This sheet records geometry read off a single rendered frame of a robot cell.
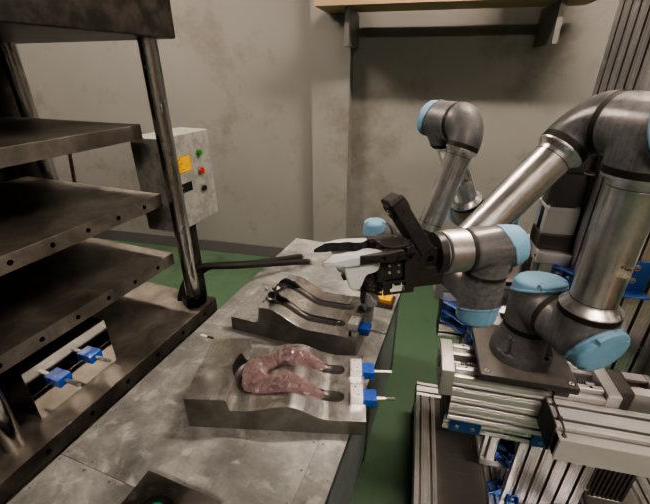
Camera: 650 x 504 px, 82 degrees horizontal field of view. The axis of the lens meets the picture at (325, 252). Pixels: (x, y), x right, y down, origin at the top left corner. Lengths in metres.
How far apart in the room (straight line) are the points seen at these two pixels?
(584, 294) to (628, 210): 0.18
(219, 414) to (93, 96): 3.62
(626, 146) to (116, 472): 1.30
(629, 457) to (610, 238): 0.54
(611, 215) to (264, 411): 0.91
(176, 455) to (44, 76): 4.03
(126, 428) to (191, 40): 3.05
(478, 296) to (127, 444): 0.99
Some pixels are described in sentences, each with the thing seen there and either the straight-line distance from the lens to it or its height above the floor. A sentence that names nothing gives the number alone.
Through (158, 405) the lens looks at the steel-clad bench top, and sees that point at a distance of 1.33.
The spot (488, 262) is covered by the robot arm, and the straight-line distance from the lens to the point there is 0.68.
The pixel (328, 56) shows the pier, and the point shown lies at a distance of 3.13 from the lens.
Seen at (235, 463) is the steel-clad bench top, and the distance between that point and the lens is 1.14.
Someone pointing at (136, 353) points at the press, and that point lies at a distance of 1.57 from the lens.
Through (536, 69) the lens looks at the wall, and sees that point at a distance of 3.26.
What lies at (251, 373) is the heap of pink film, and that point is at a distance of 1.20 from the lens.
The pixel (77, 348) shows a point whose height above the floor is 0.92.
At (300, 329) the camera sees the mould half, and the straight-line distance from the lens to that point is 1.37.
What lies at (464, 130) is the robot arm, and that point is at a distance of 1.21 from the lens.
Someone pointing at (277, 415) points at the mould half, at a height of 0.86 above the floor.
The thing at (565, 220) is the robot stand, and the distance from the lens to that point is 1.23.
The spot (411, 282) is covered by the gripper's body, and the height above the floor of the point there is 1.41.
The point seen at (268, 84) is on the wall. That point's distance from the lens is 3.41.
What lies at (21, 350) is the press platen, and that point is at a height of 1.02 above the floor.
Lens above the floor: 1.72
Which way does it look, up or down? 26 degrees down
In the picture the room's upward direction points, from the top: straight up
